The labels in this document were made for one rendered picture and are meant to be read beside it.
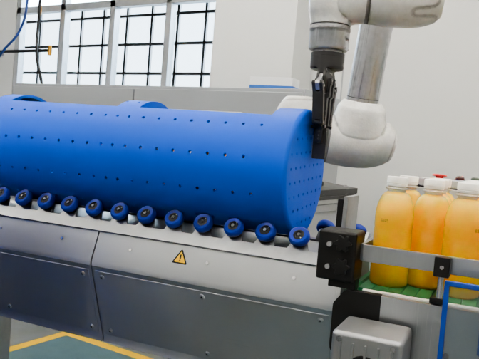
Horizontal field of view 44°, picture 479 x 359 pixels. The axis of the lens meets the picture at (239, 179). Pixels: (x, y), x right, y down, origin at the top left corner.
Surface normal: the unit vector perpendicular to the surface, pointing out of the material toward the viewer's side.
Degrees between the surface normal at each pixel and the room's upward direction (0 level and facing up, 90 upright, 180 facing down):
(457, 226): 90
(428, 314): 90
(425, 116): 90
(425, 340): 90
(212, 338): 110
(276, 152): 74
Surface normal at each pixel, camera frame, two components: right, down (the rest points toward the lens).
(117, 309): -0.41, 0.35
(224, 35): -0.52, 0.00
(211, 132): -0.30, -0.50
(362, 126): -0.04, 0.18
